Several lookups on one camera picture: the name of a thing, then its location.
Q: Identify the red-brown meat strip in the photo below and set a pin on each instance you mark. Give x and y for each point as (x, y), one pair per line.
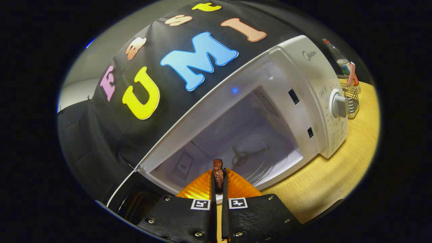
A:
(218, 172)

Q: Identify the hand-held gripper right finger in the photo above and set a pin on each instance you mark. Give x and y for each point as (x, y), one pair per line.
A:
(224, 194)

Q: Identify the glass turntable plate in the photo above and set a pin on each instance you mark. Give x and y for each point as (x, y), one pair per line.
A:
(270, 162)

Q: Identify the white toaster oven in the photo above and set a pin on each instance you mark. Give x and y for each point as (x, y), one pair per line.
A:
(303, 84)

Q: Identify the black backdrop cloth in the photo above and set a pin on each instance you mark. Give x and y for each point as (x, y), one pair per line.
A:
(101, 141)

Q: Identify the clear plastic water bottle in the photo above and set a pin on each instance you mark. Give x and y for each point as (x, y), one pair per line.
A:
(337, 55)

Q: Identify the red checked stick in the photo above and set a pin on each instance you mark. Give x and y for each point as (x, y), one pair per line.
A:
(351, 74)

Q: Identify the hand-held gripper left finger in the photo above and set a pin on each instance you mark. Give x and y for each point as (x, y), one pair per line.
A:
(213, 194)

